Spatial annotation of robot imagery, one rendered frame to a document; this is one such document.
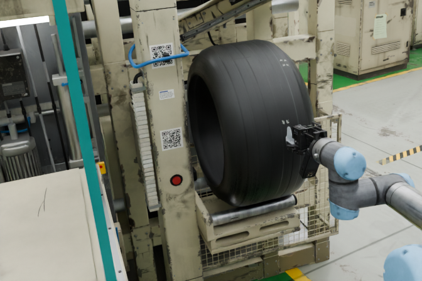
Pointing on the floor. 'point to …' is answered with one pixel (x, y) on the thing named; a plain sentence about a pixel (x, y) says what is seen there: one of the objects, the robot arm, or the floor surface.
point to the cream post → (166, 117)
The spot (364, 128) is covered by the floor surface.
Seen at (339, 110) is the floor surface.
